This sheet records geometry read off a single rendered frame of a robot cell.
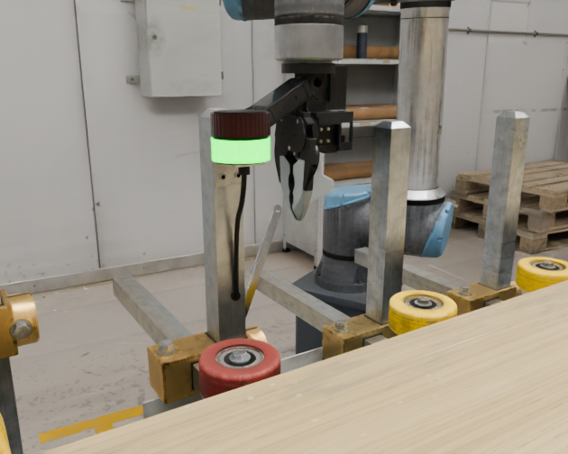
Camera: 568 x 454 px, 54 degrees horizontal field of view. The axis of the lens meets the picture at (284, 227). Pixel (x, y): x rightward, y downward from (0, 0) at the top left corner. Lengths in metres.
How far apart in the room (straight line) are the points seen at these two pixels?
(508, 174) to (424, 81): 0.51
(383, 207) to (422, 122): 0.65
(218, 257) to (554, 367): 0.36
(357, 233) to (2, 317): 1.06
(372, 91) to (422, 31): 2.63
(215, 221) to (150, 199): 2.75
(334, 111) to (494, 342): 0.36
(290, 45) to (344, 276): 0.89
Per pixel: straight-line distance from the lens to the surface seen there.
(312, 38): 0.72
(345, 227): 1.47
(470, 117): 4.67
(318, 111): 0.76
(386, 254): 0.77
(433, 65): 1.38
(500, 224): 0.95
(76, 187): 3.25
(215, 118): 0.55
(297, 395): 0.51
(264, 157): 0.55
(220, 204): 0.60
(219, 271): 0.62
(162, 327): 0.74
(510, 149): 0.92
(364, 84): 3.94
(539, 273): 0.85
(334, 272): 1.52
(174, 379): 0.64
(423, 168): 1.41
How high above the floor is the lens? 1.17
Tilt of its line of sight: 16 degrees down
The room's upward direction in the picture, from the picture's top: straight up
